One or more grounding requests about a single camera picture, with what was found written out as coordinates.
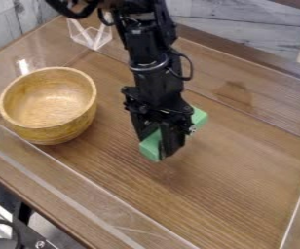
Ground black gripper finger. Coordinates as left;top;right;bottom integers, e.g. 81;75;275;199
159;122;187;160
129;112;159;141

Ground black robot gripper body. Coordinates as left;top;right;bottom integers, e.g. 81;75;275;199
121;62;192;130

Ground green rectangular block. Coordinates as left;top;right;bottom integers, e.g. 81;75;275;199
138;107;208;162

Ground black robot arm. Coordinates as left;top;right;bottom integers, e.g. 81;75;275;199
44;0;194;161

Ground brown wooden bowl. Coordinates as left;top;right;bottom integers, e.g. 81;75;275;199
0;67;97;145

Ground clear acrylic table barrier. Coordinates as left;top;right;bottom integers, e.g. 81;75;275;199
0;18;300;249

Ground black table leg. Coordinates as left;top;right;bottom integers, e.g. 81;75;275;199
15;202;32;225

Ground clear acrylic corner bracket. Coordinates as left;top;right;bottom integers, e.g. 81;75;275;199
67;18;112;51

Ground metal bracket with bolt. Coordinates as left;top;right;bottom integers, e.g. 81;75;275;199
25;229;59;249

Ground black cable under table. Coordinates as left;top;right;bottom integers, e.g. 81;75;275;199
0;218;25;249

